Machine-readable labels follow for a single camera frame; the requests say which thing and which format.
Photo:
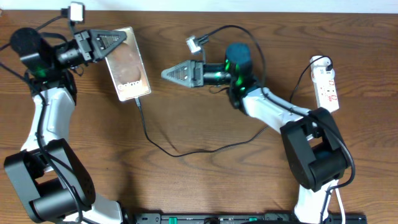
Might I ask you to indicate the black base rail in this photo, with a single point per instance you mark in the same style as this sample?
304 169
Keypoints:
156 218

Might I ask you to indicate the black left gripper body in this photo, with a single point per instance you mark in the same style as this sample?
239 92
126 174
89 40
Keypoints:
71 53

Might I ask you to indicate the Galaxy S25 Ultra smartphone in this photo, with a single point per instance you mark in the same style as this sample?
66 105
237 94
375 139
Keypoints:
127 69

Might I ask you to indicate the white power strip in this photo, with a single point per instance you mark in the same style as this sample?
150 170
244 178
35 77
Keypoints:
325 92

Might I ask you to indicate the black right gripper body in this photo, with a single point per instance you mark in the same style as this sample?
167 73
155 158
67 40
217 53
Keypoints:
198 66

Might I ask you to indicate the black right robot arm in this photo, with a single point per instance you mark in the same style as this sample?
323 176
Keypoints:
315 150

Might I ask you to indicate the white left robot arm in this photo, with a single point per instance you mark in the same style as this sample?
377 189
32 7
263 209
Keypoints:
49 179

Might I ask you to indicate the white USB charger adapter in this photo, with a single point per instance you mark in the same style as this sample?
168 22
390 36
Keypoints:
322 74

